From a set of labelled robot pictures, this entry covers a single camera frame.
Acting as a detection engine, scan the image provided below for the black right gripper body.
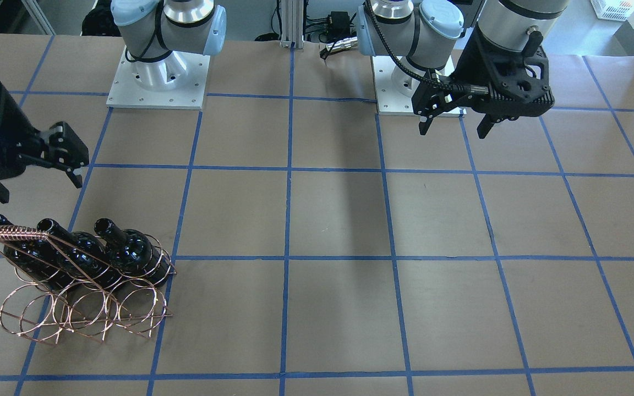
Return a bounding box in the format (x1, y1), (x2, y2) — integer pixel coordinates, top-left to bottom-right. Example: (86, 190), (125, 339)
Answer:
(0, 84), (90, 182)

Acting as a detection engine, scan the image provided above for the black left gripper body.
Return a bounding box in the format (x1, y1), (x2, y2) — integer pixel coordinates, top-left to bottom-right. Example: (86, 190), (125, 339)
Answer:
(412, 27), (555, 118)

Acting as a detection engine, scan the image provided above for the dark glass wine bottle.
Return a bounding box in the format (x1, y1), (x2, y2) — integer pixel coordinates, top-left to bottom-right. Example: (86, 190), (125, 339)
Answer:
(37, 218), (122, 290)

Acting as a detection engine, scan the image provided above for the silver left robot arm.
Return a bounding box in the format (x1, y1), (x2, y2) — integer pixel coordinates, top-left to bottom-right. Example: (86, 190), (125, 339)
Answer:
(356, 1), (569, 139)

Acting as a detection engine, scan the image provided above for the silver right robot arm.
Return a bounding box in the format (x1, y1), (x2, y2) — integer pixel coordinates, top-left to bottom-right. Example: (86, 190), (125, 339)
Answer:
(0, 1), (490, 204)

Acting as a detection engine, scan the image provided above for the far wine bottle in basket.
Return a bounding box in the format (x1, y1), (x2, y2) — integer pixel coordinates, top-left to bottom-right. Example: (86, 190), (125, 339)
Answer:
(3, 240), (77, 293)

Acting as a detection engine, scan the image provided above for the wine bottle in basket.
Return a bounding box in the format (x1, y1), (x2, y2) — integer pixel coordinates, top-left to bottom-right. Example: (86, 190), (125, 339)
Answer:
(95, 218), (170, 287)
(3, 240), (77, 293)

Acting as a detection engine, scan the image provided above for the near wine bottle in basket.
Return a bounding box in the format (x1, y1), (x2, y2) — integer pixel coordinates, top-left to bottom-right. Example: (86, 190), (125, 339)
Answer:
(95, 218), (170, 287)

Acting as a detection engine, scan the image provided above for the left gripper braided cable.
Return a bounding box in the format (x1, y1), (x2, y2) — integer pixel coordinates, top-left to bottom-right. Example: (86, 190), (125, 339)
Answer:
(364, 0), (488, 94)

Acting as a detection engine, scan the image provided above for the copper wire wine basket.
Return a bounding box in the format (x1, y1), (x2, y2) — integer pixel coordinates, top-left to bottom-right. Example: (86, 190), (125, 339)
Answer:
(0, 217), (176, 344)

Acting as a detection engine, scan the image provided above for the aluminium frame post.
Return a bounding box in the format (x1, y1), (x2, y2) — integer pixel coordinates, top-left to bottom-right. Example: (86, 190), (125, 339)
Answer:
(277, 0), (306, 52)

